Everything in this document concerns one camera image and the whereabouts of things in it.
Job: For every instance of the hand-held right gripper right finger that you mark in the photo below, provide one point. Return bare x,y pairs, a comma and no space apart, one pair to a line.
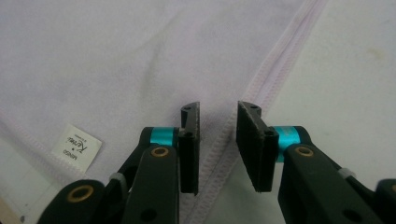
311,186

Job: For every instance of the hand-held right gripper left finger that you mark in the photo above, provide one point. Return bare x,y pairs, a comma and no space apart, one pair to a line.
155,186

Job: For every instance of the lilac printed towel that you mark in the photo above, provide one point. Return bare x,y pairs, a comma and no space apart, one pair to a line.
124,62

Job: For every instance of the white grid mat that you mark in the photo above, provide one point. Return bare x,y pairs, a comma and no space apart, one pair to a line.
348,77

